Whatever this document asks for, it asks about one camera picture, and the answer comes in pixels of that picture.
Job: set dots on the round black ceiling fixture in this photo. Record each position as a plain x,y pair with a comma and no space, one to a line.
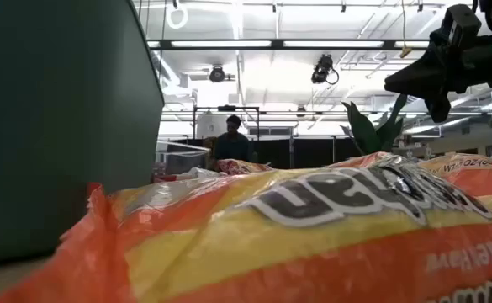
217,74

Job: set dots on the black room partition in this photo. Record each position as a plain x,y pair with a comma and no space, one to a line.
313,153

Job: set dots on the large teal plastic bin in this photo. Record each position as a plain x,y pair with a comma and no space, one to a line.
60,126

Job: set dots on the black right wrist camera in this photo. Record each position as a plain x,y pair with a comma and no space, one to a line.
460,23

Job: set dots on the red Maruchan noodle packet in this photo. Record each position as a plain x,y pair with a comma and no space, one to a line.
241,166

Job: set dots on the person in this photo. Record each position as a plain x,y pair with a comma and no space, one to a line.
232,145

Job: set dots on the green plant with white pot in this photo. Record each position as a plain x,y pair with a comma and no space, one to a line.
371,132

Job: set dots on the black ceiling-hung camera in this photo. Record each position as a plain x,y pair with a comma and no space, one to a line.
323,69

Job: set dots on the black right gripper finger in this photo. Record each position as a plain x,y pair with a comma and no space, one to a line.
414,80
439,107

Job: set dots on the orange Maruchan noodle packet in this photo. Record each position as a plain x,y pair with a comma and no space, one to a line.
313,252
472,172

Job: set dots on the clear plastic bin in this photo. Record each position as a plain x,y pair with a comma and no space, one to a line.
178,162

